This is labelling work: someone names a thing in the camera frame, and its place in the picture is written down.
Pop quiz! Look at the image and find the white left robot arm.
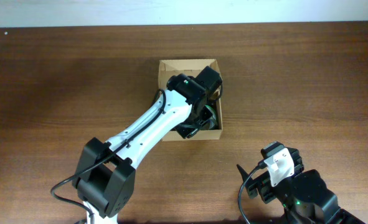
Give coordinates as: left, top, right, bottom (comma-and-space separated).
72, 66, 222, 223

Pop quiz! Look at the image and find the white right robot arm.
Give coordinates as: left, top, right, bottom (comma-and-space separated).
237, 142, 363, 224

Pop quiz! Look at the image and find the green tape roll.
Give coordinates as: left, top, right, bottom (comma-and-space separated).
205, 105, 218, 130

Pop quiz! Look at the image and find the brown cardboard box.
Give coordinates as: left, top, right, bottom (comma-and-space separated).
158, 59, 223, 141

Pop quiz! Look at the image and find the black right camera cable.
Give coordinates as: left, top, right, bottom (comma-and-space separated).
237, 160, 268, 224

